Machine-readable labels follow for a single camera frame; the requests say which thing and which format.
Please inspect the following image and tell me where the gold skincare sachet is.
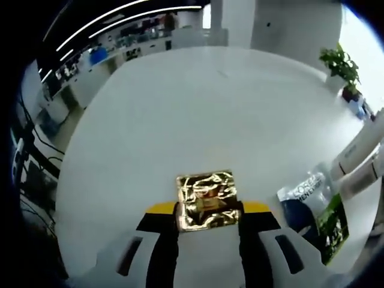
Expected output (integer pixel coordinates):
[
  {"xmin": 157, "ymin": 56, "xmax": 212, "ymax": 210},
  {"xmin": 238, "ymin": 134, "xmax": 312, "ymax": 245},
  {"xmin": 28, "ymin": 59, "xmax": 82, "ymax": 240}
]
[{"xmin": 175, "ymin": 170, "xmax": 243, "ymax": 232}]

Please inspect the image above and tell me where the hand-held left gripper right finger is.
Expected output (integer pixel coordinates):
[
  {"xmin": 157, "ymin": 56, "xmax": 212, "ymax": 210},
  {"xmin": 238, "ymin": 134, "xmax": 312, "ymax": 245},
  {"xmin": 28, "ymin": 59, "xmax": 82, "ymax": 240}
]
[{"xmin": 238, "ymin": 201, "xmax": 327, "ymax": 288}]

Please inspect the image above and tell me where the silver blue skincare sachet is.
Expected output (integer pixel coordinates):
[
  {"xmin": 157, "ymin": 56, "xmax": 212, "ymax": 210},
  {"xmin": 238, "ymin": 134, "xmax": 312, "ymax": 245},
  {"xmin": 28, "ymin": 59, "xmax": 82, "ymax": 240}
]
[{"xmin": 276, "ymin": 163, "xmax": 334, "ymax": 241}]

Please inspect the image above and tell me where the blue tabletop item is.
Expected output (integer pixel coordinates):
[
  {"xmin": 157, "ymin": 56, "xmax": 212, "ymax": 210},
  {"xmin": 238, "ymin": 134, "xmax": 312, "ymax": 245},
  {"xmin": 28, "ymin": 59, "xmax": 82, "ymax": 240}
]
[{"xmin": 349, "ymin": 100, "xmax": 374, "ymax": 121}]

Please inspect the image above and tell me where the white skincare tube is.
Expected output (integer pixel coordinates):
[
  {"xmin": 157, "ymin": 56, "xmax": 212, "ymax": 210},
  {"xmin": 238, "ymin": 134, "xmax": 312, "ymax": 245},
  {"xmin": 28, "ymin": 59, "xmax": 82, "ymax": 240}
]
[{"xmin": 329, "ymin": 127, "xmax": 379, "ymax": 178}]

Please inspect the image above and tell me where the dark red plant pot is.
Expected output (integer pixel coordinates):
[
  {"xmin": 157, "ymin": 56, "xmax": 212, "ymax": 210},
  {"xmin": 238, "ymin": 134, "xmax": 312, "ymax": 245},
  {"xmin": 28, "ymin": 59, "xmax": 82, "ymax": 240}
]
[{"xmin": 341, "ymin": 85, "xmax": 362, "ymax": 103}]

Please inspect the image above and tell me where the green plant in white pot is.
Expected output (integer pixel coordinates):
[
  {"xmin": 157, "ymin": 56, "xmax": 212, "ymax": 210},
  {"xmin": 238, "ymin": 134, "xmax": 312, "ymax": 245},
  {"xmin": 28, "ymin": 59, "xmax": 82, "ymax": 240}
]
[{"xmin": 318, "ymin": 43, "xmax": 363, "ymax": 91}]

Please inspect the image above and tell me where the blue container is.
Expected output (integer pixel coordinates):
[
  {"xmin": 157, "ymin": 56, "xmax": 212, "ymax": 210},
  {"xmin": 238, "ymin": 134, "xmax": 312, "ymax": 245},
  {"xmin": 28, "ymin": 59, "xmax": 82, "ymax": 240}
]
[{"xmin": 89, "ymin": 47, "xmax": 108, "ymax": 65}]

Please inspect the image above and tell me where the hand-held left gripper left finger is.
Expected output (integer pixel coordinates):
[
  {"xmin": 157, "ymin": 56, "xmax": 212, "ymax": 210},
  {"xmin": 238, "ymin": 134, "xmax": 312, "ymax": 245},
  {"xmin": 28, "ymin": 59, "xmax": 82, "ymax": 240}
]
[{"xmin": 95, "ymin": 202, "xmax": 181, "ymax": 288}]

